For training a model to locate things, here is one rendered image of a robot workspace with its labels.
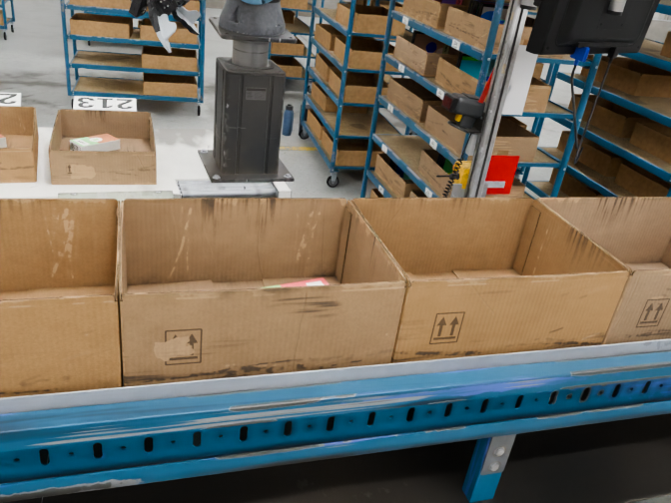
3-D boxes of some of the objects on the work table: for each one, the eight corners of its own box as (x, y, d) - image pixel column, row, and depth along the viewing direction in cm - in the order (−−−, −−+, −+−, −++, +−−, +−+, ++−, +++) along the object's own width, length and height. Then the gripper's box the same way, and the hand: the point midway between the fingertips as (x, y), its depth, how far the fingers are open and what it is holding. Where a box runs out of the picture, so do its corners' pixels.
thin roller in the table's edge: (274, 193, 191) (274, 187, 190) (180, 195, 181) (181, 189, 180) (272, 190, 193) (273, 184, 192) (180, 193, 183) (180, 186, 182)
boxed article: (120, 150, 200) (120, 139, 198) (83, 158, 190) (82, 147, 189) (107, 144, 203) (107, 133, 202) (70, 151, 194) (69, 140, 192)
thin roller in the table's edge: (272, 190, 193) (272, 184, 192) (179, 192, 183) (179, 186, 182) (270, 187, 195) (271, 181, 194) (178, 189, 185) (178, 183, 184)
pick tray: (151, 140, 213) (151, 111, 208) (157, 185, 181) (157, 152, 176) (60, 138, 204) (58, 108, 199) (50, 185, 172) (47, 150, 167)
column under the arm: (197, 152, 208) (199, 51, 192) (273, 152, 217) (281, 55, 202) (211, 183, 187) (215, 72, 171) (294, 181, 196) (305, 76, 181)
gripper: (138, -34, 145) (184, 46, 153) (180, -51, 160) (220, 23, 168) (113, -18, 149) (159, 59, 157) (156, -36, 164) (197, 35, 172)
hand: (183, 45), depth 164 cm, fingers open, 14 cm apart
